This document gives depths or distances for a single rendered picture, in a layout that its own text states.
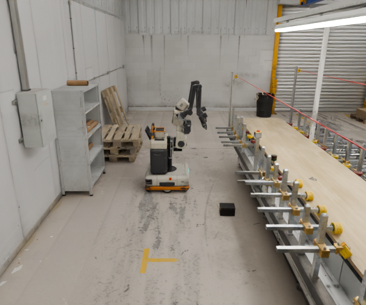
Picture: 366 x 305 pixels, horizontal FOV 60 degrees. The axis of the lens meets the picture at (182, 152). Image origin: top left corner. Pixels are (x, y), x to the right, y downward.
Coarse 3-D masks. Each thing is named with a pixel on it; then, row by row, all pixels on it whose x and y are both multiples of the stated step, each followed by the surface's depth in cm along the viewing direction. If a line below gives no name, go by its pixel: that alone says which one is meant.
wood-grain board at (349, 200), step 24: (264, 120) 551; (264, 144) 421; (288, 144) 422; (312, 144) 423; (288, 168) 340; (312, 168) 340; (336, 168) 341; (336, 192) 285; (360, 192) 285; (336, 216) 246; (360, 216) 246; (336, 240) 215; (360, 240) 215; (360, 264) 192
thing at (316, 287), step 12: (240, 156) 443; (252, 168) 393; (264, 204) 317; (276, 216) 284; (288, 240) 249; (300, 264) 223; (312, 276) 208; (312, 288) 203; (324, 288) 201; (324, 300) 191
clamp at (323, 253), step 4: (316, 244) 200; (320, 244) 199; (324, 244) 199; (320, 248) 195; (320, 252) 195; (324, 252) 193; (328, 252) 193; (320, 256) 195; (324, 256) 194; (328, 256) 194
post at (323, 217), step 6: (324, 216) 194; (324, 222) 195; (318, 228) 200; (324, 228) 196; (318, 234) 200; (324, 234) 198; (318, 240) 200; (318, 258) 203; (312, 264) 208; (318, 264) 205; (312, 270) 208; (318, 270) 206
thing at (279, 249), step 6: (276, 246) 198; (282, 246) 198; (288, 246) 198; (294, 246) 199; (300, 246) 199; (306, 246) 199; (312, 246) 199; (330, 246) 199; (282, 252) 197; (288, 252) 197; (294, 252) 197; (300, 252) 197; (306, 252) 197; (312, 252) 197; (318, 252) 197; (330, 252) 198
